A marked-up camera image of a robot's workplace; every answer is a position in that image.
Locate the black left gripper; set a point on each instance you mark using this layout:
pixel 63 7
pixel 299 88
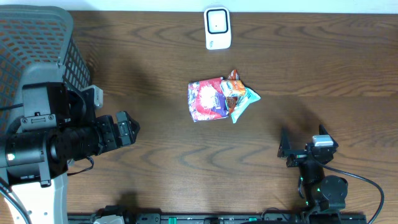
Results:
pixel 111 133

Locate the brown orange snack packet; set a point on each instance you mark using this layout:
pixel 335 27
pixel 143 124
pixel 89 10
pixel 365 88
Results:
pixel 231 101

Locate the red purple snack bag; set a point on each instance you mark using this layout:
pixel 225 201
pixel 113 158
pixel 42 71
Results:
pixel 206 100

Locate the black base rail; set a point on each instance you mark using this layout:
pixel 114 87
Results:
pixel 119 214

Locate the teal snack packet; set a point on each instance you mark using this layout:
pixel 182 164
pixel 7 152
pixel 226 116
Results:
pixel 243 102

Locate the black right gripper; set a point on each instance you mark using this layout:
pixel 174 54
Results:
pixel 285 147

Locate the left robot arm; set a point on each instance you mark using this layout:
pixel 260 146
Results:
pixel 58 125

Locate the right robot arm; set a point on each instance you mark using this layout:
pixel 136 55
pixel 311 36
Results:
pixel 324 194

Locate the grey plastic mesh basket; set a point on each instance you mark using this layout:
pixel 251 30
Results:
pixel 36 46

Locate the orange white snack packet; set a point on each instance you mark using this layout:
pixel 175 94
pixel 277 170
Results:
pixel 232 88

